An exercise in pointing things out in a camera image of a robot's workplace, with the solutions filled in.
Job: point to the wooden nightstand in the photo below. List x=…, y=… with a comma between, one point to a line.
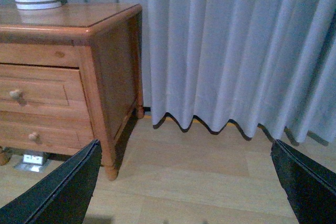
x=102, y=41

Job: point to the drawer wooden knob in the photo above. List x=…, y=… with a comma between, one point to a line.
x=17, y=95
x=34, y=136

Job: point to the white curtain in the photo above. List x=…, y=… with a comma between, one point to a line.
x=256, y=62

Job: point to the floor power outlet box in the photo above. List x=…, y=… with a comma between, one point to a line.
x=33, y=161

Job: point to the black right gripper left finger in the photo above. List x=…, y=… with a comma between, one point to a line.
x=63, y=196

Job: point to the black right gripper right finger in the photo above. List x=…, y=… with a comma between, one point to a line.
x=310, y=187

